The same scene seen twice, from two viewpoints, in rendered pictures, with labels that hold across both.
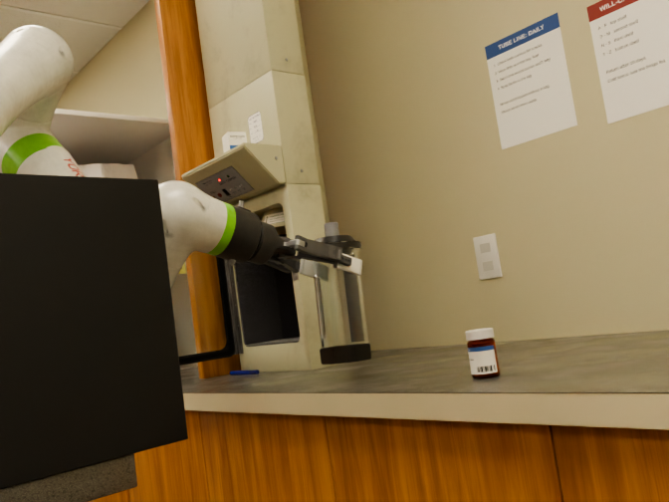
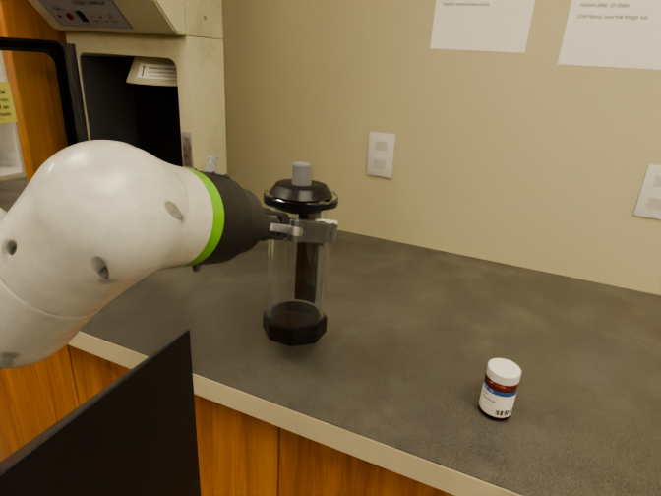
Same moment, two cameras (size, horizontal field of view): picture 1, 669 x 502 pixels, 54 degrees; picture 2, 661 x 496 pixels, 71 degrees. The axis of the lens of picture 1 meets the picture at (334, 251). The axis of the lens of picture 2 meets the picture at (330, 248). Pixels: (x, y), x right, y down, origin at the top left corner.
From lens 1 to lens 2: 0.78 m
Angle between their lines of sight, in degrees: 37
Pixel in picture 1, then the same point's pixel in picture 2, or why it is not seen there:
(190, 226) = (157, 262)
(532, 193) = (449, 107)
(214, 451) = (91, 380)
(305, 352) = not seen: hidden behind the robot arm
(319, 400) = (286, 415)
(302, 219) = (201, 89)
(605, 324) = (478, 246)
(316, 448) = (259, 436)
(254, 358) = not seen: hidden behind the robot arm
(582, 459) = not seen: outside the picture
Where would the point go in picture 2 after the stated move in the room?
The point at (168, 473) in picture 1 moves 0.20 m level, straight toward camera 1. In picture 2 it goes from (14, 373) to (32, 429)
